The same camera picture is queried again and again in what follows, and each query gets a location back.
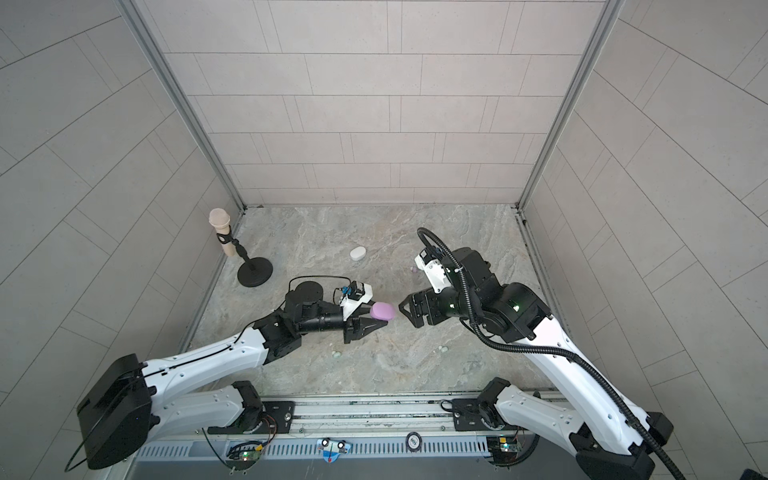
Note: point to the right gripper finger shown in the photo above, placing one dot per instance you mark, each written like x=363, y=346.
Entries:
x=408, y=310
x=412, y=301

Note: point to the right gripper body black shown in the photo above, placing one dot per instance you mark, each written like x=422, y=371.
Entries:
x=442, y=306

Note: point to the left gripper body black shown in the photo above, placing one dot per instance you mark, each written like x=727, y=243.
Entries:
x=348, y=329

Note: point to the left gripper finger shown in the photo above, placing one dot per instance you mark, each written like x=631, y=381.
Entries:
x=373, y=325
x=359, y=308

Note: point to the pink earbud charging case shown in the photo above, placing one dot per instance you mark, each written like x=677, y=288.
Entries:
x=382, y=311

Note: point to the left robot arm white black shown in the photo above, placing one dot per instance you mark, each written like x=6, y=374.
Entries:
x=135, y=402

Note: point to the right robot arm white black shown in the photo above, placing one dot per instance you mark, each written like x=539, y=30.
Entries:
x=609, y=435

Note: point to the white earbud charging case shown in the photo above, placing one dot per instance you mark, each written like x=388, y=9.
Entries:
x=358, y=253

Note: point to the beige microphone on black stand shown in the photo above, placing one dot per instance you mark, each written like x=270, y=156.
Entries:
x=254, y=271

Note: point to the blue white small device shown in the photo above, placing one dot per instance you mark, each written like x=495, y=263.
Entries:
x=331, y=449

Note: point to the round black sticker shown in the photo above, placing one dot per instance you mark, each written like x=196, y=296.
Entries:
x=413, y=442

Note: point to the right green circuit board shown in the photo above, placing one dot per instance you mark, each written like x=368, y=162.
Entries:
x=504, y=451

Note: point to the green circuit board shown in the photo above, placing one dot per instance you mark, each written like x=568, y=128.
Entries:
x=504, y=451
x=241, y=457

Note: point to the left green circuit board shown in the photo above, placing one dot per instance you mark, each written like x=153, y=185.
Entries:
x=241, y=457

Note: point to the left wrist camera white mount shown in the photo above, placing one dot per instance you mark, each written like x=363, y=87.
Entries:
x=354, y=296

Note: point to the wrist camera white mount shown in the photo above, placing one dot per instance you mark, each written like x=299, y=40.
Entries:
x=354, y=296
x=434, y=271

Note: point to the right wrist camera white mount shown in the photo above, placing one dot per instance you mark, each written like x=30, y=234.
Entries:
x=434, y=271

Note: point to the aluminium rail frame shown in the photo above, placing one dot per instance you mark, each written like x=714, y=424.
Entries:
x=347, y=416

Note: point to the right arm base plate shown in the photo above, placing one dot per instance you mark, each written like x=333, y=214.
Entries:
x=469, y=416

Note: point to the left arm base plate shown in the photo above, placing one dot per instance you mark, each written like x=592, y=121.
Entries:
x=279, y=415

